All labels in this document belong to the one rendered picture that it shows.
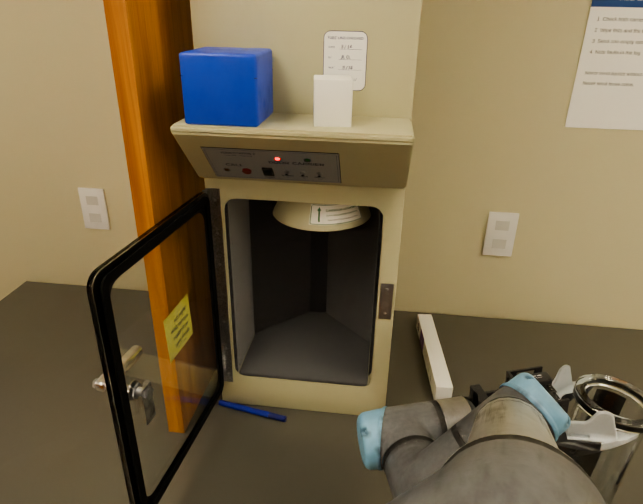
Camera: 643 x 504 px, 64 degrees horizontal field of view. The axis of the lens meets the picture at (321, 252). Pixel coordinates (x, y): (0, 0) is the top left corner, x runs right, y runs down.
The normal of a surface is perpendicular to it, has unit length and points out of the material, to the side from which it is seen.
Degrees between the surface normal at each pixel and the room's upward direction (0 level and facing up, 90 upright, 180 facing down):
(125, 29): 90
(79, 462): 0
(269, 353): 0
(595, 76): 90
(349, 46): 90
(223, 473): 0
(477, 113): 90
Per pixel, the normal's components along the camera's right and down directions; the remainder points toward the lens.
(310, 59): -0.12, 0.43
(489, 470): -0.07, -1.00
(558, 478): 0.35, -0.90
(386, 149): -0.10, 0.94
